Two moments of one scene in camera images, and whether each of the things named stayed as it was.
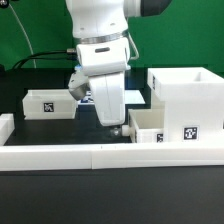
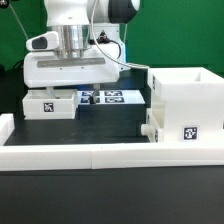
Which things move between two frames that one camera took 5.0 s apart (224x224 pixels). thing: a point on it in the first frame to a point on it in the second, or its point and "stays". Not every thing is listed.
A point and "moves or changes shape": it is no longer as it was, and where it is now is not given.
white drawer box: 49,104 stays
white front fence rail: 104,157 stays
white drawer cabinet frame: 193,103 stays
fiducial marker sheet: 131,97 stays
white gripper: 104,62 to 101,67
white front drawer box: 148,125 moves or changes shape
